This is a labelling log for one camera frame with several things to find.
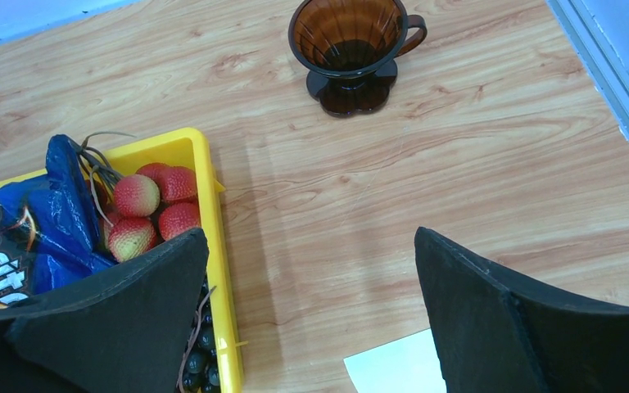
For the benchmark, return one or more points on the brown coffee dripper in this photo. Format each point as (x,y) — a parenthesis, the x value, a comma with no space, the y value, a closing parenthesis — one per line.
(350,48)

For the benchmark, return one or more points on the blue chips bag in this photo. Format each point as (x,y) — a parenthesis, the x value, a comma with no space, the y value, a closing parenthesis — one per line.
(49,230)

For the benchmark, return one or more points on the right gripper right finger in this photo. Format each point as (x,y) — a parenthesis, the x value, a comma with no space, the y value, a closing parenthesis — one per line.
(498,330)

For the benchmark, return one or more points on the dark grape bunch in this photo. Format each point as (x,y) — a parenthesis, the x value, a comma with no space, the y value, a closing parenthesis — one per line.
(200,371)

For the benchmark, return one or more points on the red lychee bunch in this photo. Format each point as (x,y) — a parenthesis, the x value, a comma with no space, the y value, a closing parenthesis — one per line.
(139,211)

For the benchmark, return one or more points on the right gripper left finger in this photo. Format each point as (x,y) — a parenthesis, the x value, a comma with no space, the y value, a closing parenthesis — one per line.
(121,330)

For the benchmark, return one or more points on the white coffee filter near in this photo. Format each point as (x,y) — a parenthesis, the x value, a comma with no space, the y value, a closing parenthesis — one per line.
(408,364)

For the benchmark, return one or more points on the yellow plastic tray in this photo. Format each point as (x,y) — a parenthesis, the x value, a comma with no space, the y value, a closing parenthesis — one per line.
(189,147)

